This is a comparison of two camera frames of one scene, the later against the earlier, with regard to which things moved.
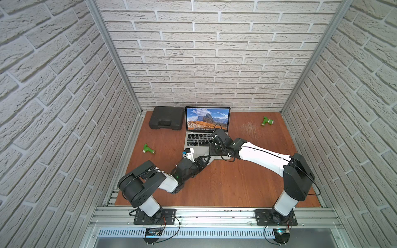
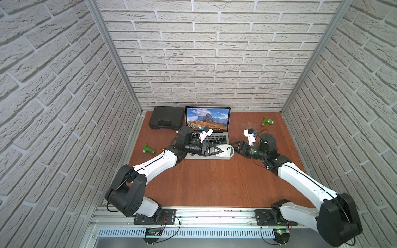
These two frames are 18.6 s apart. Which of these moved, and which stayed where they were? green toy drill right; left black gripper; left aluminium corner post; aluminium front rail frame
Moved: left black gripper
Stayed: green toy drill right; left aluminium corner post; aluminium front rail frame
